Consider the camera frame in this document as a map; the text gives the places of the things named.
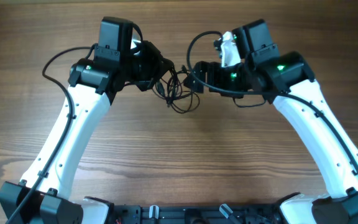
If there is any black USB cable long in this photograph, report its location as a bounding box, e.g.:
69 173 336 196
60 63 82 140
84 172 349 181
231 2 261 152
155 67 201 114

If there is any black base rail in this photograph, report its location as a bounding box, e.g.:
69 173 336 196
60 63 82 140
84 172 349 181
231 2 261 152
107 203 284 224

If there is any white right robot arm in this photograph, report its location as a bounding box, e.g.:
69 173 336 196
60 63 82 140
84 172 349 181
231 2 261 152
190 52 358 223

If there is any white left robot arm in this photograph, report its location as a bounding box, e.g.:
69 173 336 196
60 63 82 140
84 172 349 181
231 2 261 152
0 40 174 223

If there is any black USB cable short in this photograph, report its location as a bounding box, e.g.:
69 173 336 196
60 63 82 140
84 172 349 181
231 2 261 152
152 65 193 111

